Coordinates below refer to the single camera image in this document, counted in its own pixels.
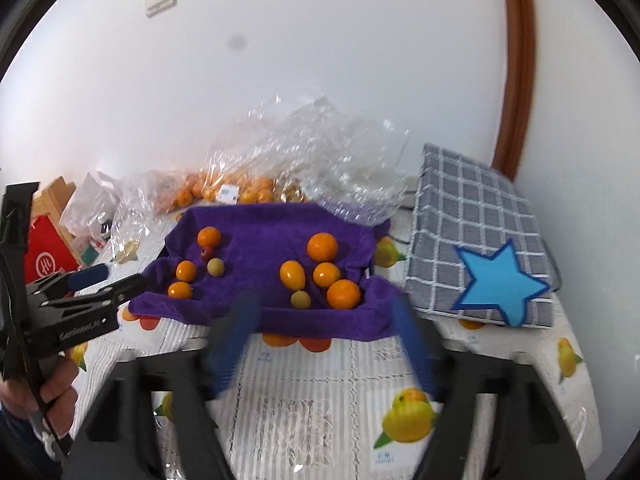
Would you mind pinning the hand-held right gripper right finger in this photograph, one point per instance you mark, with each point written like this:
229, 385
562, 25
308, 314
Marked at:
415, 340

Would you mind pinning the large clear plastic bag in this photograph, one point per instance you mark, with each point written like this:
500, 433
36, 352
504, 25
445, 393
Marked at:
320, 160

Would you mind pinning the small clear plastic bag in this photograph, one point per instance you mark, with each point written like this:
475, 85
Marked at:
140, 195

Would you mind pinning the pile of bagged oranges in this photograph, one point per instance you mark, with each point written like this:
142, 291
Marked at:
250, 190

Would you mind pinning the small orange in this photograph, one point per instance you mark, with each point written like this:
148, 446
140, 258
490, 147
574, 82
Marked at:
322, 246
209, 236
180, 290
186, 270

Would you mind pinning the medium orange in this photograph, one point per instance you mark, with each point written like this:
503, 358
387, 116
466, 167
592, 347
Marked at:
326, 273

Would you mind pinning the red box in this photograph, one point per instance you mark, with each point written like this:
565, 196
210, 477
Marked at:
47, 250

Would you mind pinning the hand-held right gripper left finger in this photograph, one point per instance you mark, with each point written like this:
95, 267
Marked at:
235, 340

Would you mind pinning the person's left hand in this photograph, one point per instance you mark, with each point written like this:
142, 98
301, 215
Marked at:
62, 385

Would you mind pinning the grey checked cushion blue star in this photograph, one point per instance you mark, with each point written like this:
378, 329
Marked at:
465, 210

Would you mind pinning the large orange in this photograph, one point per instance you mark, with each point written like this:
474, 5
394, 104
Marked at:
343, 294

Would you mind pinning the fruit-printed tablecloth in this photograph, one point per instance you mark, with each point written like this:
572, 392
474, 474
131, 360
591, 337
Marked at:
310, 410

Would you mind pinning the oblong yellow-orange citrus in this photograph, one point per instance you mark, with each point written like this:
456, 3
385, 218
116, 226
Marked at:
292, 274

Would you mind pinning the purple towel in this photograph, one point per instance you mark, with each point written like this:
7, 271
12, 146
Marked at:
260, 245

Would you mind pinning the white plastic bag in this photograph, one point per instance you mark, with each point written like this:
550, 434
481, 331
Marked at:
90, 205

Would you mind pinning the small green fruit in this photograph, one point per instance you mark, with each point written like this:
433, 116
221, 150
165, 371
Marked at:
216, 266

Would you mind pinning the small red fruit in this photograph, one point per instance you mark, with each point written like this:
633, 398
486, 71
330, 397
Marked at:
206, 253

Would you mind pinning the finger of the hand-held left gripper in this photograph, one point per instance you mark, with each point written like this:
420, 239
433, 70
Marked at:
87, 274
115, 292

